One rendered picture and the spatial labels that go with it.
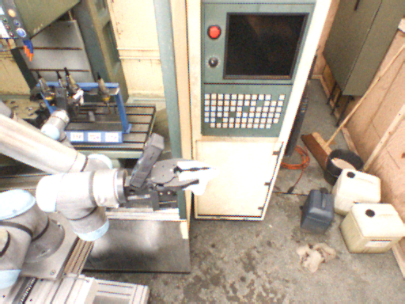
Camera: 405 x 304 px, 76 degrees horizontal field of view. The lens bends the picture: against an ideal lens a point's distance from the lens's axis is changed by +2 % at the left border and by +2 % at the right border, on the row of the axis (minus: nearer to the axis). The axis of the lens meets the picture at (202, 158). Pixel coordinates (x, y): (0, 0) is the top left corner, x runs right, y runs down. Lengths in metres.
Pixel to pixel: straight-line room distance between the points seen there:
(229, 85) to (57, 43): 1.37
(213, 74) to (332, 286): 1.73
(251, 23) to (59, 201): 0.98
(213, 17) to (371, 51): 2.05
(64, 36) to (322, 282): 2.54
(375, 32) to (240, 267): 2.31
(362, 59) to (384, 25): 0.30
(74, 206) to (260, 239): 1.88
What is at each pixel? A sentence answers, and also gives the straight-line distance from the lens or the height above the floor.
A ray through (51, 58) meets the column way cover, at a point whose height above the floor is 1.17.
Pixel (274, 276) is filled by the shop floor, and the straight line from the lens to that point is 2.18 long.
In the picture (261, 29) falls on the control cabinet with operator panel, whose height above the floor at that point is 1.60.
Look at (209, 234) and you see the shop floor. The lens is 2.26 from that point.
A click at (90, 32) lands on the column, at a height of 1.34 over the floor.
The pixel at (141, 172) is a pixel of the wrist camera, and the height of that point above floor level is 1.61.
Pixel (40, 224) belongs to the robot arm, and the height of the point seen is 1.29.
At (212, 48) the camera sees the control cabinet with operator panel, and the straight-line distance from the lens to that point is 1.23.
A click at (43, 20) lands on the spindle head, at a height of 1.57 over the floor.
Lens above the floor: 1.98
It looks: 45 degrees down
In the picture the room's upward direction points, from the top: straight up
